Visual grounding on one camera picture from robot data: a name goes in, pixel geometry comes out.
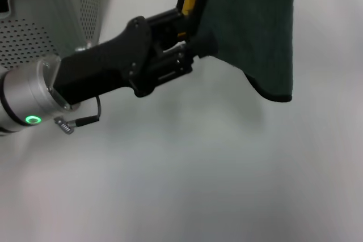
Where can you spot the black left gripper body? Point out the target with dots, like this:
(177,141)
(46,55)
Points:
(99,69)

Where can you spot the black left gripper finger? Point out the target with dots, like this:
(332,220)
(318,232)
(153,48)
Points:
(166,26)
(205,45)

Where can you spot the dark green towel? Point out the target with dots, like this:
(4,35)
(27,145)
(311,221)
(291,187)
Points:
(255,26)

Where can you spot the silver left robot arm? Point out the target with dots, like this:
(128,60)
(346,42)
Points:
(25,94)

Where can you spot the grey perforated plastic storage box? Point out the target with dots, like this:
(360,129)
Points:
(34,12)

